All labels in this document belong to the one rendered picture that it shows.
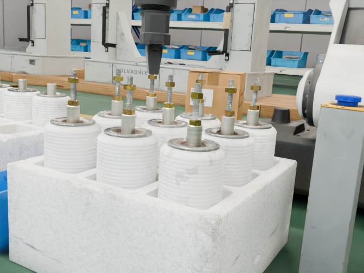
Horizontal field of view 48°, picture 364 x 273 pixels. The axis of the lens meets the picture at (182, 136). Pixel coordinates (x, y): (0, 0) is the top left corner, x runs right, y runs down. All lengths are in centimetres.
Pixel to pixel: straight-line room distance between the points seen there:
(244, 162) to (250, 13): 224
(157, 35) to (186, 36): 949
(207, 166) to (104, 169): 17
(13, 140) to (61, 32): 319
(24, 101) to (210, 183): 70
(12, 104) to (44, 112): 12
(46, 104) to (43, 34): 296
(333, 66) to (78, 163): 57
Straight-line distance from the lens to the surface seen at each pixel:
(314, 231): 74
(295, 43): 928
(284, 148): 108
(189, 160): 55
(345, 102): 70
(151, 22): 86
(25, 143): 98
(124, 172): 62
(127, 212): 59
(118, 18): 356
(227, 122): 68
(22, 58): 413
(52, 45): 404
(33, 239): 75
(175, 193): 57
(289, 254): 88
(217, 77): 182
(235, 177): 67
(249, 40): 284
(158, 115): 87
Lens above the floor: 38
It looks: 12 degrees down
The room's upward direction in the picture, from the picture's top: 4 degrees clockwise
